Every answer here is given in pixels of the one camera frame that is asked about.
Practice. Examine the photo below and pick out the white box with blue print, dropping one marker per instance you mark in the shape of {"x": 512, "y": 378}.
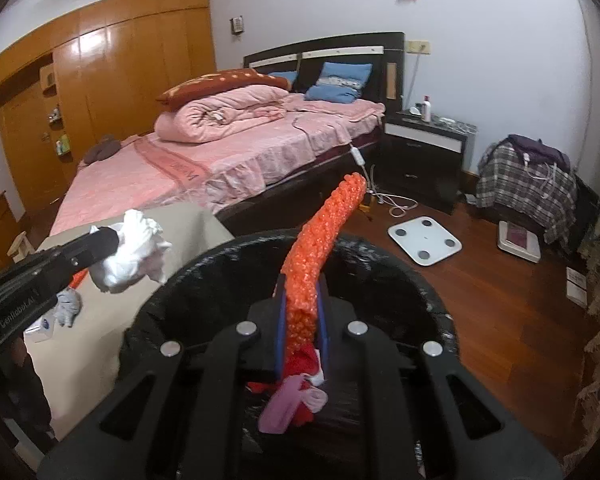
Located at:
{"x": 39, "y": 330}

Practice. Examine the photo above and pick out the small wall lamp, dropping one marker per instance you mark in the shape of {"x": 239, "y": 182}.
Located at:
{"x": 236, "y": 25}

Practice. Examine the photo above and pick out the small shelf bottles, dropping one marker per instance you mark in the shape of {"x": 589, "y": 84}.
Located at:
{"x": 54, "y": 114}

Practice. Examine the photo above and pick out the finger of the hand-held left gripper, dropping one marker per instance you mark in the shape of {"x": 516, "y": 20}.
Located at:
{"x": 89, "y": 247}

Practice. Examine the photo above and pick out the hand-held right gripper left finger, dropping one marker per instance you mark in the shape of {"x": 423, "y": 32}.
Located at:
{"x": 280, "y": 335}

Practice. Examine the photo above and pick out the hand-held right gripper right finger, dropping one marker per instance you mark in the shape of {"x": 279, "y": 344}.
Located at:
{"x": 324, "y": 330}

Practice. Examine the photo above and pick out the white paper box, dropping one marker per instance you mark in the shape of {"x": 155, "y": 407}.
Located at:
{"x": 576, "y": 285}

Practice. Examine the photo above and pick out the purple cloth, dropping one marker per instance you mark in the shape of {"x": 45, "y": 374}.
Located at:
{"x": 540, "y": 149}

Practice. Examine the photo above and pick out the small white object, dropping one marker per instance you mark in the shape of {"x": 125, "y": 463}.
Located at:
{"x": 414, "y": 109}

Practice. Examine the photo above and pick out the small wooden stool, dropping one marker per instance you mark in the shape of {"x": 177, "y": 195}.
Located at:
{"x": 19, "y": 247}

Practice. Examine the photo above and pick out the white bathroom scale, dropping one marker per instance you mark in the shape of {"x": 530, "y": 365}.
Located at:
{"x": 425, "y": 241}

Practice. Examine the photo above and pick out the blue pillow with printed band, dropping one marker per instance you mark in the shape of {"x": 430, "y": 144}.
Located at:
{"x": 340, "y": 82}

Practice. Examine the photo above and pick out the white bottle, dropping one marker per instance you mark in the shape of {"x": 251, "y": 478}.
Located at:
{"x": 426, "y": 109}

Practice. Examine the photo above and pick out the grey cloth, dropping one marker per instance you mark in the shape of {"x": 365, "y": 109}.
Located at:
{"x": 69, "y": 307}

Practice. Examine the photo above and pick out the bin with black liner bag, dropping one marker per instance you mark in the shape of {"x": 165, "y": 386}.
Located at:
{"x": 405, "y": 300}

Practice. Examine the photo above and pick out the wooden wardrobe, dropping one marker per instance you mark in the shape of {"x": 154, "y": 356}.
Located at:
{"x": 104, "y": 85}

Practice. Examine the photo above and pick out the white tissue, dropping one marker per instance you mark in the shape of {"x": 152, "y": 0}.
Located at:
{"x": 134, "y": 255}

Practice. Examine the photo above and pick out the red shiny wrapper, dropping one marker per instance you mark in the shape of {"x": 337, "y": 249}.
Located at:
{"x": 79, "y": 278}

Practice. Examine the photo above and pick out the folded pink quilt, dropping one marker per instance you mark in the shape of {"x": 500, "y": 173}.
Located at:
{"x": 214, "y": 115}

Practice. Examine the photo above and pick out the white and maroon floor scale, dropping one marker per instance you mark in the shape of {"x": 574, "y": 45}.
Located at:
{"x": 519, "y": 240}

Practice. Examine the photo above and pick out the dark wooden bed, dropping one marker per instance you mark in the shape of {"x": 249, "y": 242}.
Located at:
{"x": 380, "y": 60}

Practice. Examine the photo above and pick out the plain blue pillow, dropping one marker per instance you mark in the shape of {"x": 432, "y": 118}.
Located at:
{"x": 287, "y": 77}

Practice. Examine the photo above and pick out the red cloth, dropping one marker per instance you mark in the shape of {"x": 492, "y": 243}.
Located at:
{"x": 302, "y": 360}

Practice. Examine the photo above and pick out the green bottle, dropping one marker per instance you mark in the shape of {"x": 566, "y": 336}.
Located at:
{"x": 62, "y": 145}

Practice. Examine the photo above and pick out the pink bedspread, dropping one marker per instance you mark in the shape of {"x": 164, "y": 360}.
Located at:
{"x": 219, "y": 160}

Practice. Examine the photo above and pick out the black and white nightstand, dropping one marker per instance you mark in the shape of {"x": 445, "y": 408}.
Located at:
{"x": 420, "y": 170}

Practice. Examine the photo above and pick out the yellow power strip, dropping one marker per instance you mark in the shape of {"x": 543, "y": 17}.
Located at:
{"x": 365, "y": 205}

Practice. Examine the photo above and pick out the red brown patterned pillow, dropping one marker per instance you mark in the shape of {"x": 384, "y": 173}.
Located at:
{"x": 214, "y": 82}

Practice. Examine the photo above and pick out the wall socket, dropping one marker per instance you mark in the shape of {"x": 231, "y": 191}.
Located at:
{"x": 418, "y": 47}

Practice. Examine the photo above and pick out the brown neck pillow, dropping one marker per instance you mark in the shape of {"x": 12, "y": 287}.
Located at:
{"x": 102, "y": 150}

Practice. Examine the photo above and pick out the beige tablecloth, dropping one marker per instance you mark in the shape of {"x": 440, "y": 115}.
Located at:
{"x": 179, "y": 230}

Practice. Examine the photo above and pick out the orange foam net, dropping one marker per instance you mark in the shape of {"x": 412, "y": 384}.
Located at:
{"x": 320, "y": 240}

